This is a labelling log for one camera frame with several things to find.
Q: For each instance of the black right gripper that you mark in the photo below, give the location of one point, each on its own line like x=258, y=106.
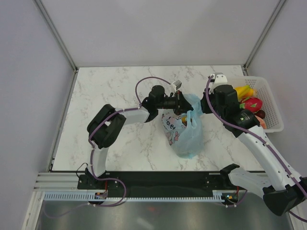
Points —
x=205, y=108

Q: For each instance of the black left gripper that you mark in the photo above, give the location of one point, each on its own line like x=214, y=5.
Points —
x=181, y=106

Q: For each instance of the yellow fake banana bunch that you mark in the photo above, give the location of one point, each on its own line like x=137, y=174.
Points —
x=244, y=91

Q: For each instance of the light blue plastic bag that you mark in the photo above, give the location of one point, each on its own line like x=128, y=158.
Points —
x=186, y=141

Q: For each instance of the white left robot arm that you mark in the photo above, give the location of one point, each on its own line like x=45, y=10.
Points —
x=106, y=126

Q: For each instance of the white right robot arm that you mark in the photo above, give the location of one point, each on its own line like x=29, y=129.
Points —
x=285, y=187

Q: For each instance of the red fake dragon fruit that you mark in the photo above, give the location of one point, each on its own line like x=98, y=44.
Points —
x=252, y=104

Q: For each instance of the dark purple fake plum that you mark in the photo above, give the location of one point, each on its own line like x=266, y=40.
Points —
x=260, y=113

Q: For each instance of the fake watermelon slice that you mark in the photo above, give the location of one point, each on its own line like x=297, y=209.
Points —
x=261, y=121

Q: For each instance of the white plastic fruit basket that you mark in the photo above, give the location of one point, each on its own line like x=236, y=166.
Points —
x=273, y=119

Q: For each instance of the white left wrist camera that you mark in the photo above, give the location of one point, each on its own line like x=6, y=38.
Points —
x=176, y=85

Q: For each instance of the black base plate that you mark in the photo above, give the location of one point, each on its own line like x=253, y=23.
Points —
x=170, y=184

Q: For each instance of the right aluminium corner post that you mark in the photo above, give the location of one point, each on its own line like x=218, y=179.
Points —
x=265, y=31

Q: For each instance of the aluminium corner post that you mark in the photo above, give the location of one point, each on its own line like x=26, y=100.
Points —
x=51, y=26
x=265, y=31

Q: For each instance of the white slotted cable duct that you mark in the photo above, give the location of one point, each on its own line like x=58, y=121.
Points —
x=95, y=197

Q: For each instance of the left aluminium corner post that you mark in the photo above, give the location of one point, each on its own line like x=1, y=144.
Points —
x=51, y=26

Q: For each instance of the aluminium frame rail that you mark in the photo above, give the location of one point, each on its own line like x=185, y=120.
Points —
x=56, y=181

